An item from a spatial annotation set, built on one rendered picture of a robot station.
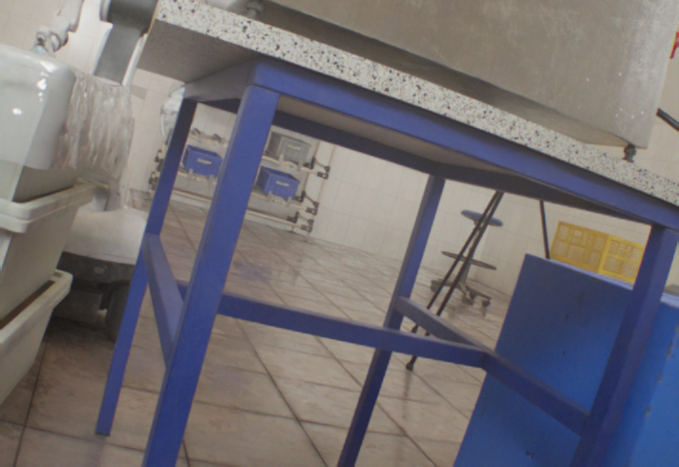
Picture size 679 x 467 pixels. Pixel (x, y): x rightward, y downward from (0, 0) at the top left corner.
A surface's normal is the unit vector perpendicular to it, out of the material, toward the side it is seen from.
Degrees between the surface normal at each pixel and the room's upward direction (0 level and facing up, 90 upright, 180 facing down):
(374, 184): 90
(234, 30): 90
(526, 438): 90
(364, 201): 90
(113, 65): 70
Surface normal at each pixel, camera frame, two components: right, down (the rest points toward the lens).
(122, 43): 0.25, -0.25
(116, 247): 0.63, 0.23
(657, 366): -0.91, -0.26
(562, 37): 0.29, 0.13
